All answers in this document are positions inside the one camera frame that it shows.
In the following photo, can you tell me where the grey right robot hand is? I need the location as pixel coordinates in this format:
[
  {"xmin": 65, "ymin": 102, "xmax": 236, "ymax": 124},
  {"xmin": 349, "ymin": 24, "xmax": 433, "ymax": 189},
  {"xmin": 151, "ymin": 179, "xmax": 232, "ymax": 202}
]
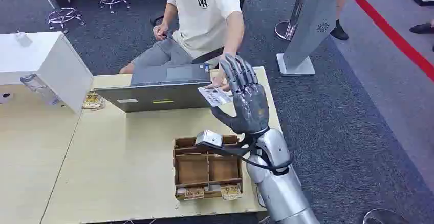
[{"xmin": 210, "ymin": 53, "xmax": 271, "ymax": 136}]

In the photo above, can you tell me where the white printed card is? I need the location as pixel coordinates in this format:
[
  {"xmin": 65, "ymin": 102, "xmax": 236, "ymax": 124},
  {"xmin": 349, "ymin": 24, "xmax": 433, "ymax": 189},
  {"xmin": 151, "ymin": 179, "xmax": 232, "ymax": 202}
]
[{"xmin": 198, "ymin": 86, "xmax": 234, "ymax": 107}]

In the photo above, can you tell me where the seated person's left hand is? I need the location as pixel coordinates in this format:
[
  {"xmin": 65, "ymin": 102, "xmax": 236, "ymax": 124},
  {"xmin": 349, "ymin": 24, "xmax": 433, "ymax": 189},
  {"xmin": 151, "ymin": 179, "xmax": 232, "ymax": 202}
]
[{"xmin": 211, "ymin": 54, "xmax": 234, "ymax": 92}]

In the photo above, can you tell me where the seated person's hand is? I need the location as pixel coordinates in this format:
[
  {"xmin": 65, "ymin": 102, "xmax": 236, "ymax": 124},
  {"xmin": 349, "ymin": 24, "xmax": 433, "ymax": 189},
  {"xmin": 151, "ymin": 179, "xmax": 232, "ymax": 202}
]
[
  {"xmin": 211, "ymin": 54, "xmax": 234, "ymax": 92},
  {"xmin": 153, "ymin": 23, "xmax": 170, "ymax": 41}
]

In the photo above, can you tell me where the wooden card box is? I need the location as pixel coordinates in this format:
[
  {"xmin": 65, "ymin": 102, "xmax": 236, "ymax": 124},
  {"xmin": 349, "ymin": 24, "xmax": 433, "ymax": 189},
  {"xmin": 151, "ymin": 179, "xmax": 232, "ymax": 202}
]
[{"xmin": 173, "ymin": 134, "xmax": 244, "ymax": 201}]

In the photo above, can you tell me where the yellow printed card stack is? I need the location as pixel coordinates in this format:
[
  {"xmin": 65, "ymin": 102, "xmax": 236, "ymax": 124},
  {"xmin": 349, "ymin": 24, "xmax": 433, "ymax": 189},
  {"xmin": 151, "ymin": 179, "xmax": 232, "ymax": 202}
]
[
  {"xmin": 82, "ymin": 93, "xmax": 106, "ymax": 111},
  {"xmin": 184, "ymin": 188, "xmax": 205, "ymax": 201},
  {"xmin": 221, "ymin": 185, "xmax": 243, "ymax": 201}
]

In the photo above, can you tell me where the grey laptop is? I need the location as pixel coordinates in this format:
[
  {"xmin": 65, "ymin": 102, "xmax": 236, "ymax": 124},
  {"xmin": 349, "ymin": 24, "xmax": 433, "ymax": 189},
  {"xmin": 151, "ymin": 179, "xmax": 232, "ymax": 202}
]
[{"xmin": 93, "ymin": 63, "xmax": 213, "ymax": 114}]

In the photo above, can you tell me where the seated person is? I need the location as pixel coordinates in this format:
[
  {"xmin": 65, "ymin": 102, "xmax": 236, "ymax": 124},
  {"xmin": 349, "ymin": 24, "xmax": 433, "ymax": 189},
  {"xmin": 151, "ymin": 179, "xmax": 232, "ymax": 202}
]
[{"xmin": 118, "ymin": 0, "xmax": 252, "ymax": 92}]

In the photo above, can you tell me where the grey standing display panel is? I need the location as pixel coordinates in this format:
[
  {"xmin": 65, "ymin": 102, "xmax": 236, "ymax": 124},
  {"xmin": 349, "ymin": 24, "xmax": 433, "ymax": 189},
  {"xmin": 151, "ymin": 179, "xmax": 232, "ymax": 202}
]
[{"xmin": 276, "ymin": 0, "xmax": 338, "ymax": 77}]

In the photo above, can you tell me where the standing person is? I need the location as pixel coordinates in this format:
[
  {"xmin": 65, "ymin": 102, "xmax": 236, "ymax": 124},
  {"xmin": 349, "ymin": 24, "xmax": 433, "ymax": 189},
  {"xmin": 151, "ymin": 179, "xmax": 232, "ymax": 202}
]
[{"xmin": 329, "ymin": 0, "xmax": 362, "ymax": 41}]

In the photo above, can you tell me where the seated person's right hand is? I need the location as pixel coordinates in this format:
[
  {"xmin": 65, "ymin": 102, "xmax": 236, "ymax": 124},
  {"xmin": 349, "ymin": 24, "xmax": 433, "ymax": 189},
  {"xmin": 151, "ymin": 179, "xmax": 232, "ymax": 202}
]
[{"xmin": 153, "ymin": 23, "xmax": 170, "ymax": 41}]

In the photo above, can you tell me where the red barrier belt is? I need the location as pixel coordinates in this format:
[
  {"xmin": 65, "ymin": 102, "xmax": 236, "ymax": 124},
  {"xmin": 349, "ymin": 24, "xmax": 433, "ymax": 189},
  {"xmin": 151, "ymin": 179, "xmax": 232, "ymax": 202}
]
[{"xmin": 339, "ymin": 0, "xmax": 434, "ymax": 83}]

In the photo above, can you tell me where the chrome rimmed stool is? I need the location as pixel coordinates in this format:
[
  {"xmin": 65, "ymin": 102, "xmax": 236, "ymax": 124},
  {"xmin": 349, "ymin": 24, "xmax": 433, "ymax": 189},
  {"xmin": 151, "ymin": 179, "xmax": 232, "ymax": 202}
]
[{"xmin": 362, "ymin": 208, "xmax": 413, "ymax": 224}]

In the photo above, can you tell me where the person's black shoe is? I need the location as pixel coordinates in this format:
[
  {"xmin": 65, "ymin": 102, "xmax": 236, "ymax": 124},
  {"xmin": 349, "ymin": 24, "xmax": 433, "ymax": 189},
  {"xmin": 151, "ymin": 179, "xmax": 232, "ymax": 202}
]
[{"xmin": 409, "ymin": 19, "xmax": 434, "ymax": 35}]

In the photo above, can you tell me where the white cabinet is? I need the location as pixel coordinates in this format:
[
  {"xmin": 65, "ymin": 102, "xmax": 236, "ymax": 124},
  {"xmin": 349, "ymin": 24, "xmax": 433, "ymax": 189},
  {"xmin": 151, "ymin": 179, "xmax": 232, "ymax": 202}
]
[{"xmin": 0, "ymin": 31, "xmax": 95, "ymax": 114}]

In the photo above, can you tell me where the clear plastic holder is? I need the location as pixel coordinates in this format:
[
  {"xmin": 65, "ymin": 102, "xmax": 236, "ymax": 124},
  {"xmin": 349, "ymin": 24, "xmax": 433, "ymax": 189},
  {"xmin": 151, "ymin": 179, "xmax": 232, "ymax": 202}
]
[{"xmin": 20, "ymin": 74, "xmax": 62, "ymax": 106}]

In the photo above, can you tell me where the small clear plastic item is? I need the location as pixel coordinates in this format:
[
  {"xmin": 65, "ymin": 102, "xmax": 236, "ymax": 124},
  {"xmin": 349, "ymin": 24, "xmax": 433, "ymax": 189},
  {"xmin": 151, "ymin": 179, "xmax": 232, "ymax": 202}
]
[{"xmin": 15, "ymin": 30, "xmax": 33, "ymax": 48}]

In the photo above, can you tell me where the black wrist cable bundle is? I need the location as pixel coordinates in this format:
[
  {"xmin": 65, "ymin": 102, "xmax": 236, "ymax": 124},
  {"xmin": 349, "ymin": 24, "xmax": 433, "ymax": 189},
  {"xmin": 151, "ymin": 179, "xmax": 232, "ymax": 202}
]
[{"xmin": 210, "ymin": 137, "xmax": 294, "ymax": 176}]

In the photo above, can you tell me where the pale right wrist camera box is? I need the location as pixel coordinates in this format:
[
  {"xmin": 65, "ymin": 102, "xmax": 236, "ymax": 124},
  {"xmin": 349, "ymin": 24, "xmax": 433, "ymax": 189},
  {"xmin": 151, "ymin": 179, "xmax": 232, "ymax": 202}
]
[{"xmin": 196, "ymin": 130, "xmax": 225, "ymax": 150}]

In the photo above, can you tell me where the chrome stanchion post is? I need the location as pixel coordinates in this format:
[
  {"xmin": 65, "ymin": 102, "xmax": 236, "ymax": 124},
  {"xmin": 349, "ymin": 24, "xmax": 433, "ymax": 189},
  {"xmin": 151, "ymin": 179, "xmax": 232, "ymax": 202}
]
[{"xmin": 274, "ymin": 0, "xmax": 313, "ymax": 42}]

